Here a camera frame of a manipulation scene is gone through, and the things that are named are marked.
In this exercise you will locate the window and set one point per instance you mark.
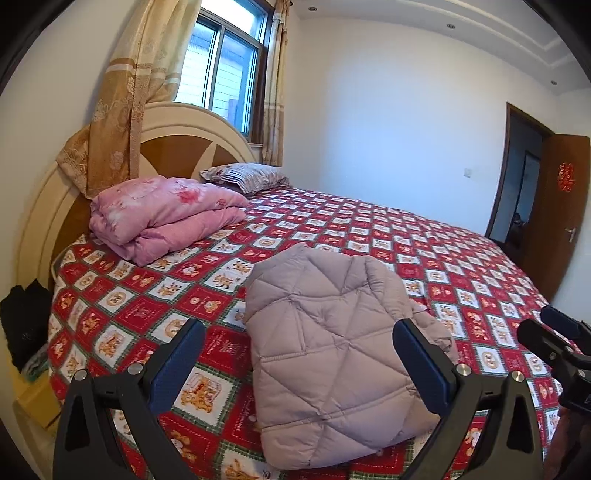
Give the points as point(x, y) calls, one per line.
point(231, 69)

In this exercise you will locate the striped pillow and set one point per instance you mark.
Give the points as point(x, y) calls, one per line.
point(249, 177)

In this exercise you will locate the dark cloth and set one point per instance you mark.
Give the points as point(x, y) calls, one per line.
point(23, 323)

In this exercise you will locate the yellow wooden nightstand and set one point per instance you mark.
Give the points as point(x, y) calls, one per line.
point(37, 401)

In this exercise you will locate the wide beige patterned curtain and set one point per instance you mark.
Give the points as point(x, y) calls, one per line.
point(124, 115)

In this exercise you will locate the bed with red patterned quilt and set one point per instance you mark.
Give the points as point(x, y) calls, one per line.
point(369, 230)

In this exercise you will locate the folded pink floral quilt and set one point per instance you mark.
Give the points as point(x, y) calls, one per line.
point(161, 207)

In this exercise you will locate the cream and brown headboard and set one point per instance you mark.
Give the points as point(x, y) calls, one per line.
point(184, 152)

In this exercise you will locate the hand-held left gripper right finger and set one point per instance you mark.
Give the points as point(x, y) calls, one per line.
point(420, 360)

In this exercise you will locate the person's right forearm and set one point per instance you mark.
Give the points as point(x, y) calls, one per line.
point(561, 438)

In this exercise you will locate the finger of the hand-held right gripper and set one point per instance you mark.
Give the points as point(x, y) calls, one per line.
point(542, 341)
point(561, 318)

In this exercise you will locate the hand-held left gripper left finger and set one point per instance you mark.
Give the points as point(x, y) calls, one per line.
point(178, 364)

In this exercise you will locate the red paper door decoration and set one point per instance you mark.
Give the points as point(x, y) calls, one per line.
point(565, 177)

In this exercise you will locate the pale quilted puffer jacket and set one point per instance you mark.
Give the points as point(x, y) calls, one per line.
point(323, 346)

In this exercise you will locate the brown wooden door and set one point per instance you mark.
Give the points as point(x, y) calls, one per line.
point(554, 230)

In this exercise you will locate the dark wooden door frame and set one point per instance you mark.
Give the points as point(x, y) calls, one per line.
point(501, 175)

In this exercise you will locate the narrow beige patterned curtain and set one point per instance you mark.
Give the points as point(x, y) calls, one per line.
point(274, 92)

